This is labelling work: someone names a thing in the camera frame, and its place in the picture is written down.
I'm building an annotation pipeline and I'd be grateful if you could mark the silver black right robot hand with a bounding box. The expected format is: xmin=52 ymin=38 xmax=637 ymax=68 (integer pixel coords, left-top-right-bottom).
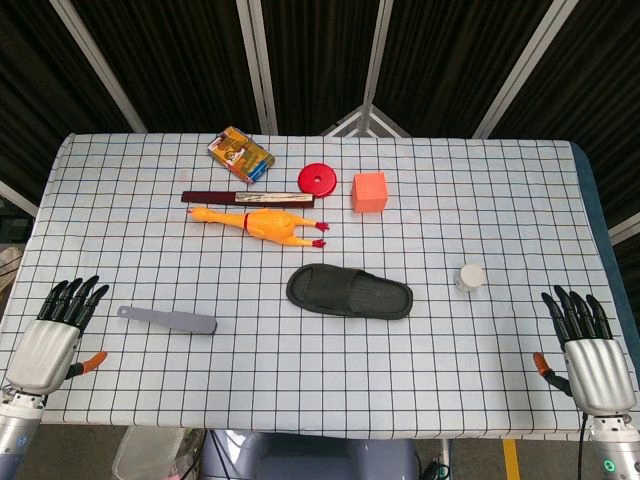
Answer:
xmin=532 ymin=284 xmax=639 ymax=417

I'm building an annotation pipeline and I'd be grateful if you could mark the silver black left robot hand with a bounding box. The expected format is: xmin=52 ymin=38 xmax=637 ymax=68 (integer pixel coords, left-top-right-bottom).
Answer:
xmin=3 ymin=274 xmax=110 ymax=397

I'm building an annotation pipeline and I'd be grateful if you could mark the grey scrubbing brush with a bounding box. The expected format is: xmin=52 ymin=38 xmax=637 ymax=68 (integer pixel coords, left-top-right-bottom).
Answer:
xmin=117 ymin=305 xmax=219 ymax=336

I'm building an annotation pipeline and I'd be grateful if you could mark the black slipper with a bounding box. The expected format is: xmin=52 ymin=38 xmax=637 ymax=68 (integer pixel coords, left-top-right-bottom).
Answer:
xmin=285 ymin=263 xmax=415 ymax=318

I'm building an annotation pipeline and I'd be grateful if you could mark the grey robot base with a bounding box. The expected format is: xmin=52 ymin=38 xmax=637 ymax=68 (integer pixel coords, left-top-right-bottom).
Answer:
xmin=199 ymin=429 xmax=419 ymax=480

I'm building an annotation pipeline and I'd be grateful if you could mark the small white round jar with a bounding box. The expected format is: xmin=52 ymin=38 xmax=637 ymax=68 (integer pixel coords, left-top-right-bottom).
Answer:
xmin=454 ymin=263 xmax=486 ymax=294

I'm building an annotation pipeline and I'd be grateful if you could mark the blue table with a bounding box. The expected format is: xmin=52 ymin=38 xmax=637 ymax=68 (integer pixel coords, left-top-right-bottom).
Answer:
xmin=572 ymin=142 xmax=640 ymax=401

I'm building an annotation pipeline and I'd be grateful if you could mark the dark red long stick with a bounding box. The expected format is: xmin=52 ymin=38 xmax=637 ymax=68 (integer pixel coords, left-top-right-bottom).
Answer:
xmin=181 ymin=190 xmax=317 ymax=210

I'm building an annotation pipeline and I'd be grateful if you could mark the yellow rubber chicken toy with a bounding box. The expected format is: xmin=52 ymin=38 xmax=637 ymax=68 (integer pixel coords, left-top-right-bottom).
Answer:
xmin=186 ymin=206 xmax=331 ymax=249

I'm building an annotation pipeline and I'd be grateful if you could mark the white checked tablecloth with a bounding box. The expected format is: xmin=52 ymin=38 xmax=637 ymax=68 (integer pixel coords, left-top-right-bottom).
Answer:
xmin=0 ymin=132 xmax=634 ymax=442

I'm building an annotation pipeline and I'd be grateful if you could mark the colourful printed card box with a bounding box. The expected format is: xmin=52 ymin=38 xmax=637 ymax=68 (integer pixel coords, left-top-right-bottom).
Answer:
xmin=207 ymin=126 xmax=277 ymax=185

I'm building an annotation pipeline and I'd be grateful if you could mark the orange cube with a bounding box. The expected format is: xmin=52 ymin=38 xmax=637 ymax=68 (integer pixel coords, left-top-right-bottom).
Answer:
xmin=350 ymin=171 xmax=390 ymax=215

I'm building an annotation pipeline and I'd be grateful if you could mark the red round disc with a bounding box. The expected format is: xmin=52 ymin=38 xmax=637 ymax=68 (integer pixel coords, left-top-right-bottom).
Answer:
xmin=297 ymin=162 xmax=339 ymax=197

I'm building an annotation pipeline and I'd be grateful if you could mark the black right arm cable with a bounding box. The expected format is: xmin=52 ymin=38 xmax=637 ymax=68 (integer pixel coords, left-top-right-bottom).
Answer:
xmin=577 ymin=412 xmax=589 ymax=480

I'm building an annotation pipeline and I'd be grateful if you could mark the white partition frame post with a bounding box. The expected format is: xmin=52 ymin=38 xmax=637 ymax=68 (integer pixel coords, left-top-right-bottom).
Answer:
xmin=360 ymin=0 xmax=397 ymax=137
xmin=472 ymin=0 xmax=575 ymax=140
xmin=49 ymin=0 xmax=147 ymax=134
xmin=236 ymin=0 xmax=279 ymax=136

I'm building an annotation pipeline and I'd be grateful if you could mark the white triangular frame foot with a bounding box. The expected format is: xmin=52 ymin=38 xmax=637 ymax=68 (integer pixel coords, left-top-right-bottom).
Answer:
xmin=319 ymin=104 xmax=412 ymax=139

